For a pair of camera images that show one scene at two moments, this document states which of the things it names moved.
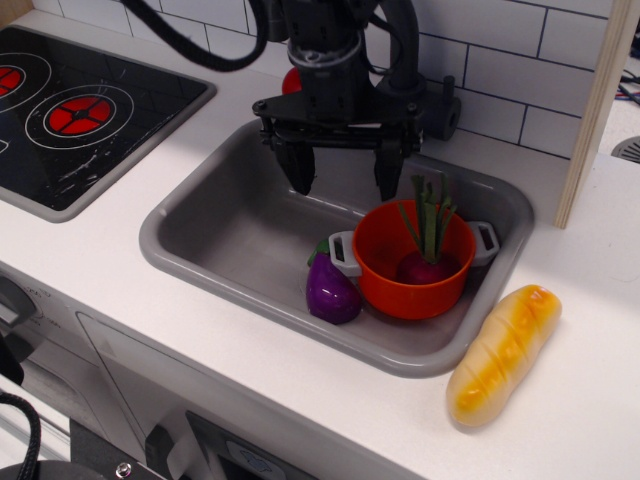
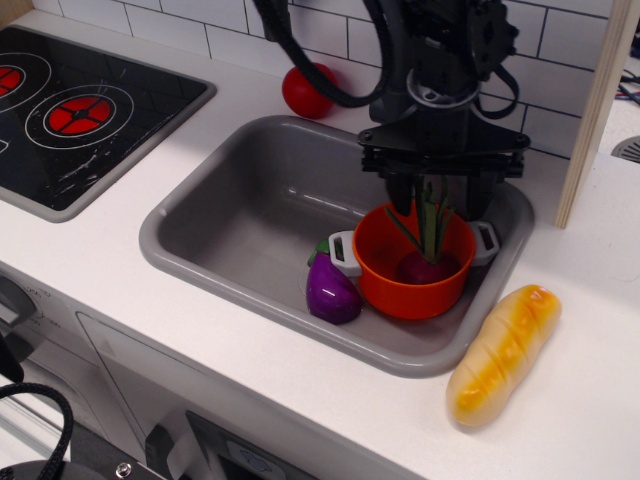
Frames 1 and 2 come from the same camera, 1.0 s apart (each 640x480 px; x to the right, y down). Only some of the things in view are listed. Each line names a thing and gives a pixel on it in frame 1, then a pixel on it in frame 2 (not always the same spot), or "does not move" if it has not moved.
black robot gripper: [337, 105] → [443, 135]
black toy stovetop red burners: [78, 123] does not move
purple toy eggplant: [331, 292] does not move
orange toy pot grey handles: [382, 236] does not move
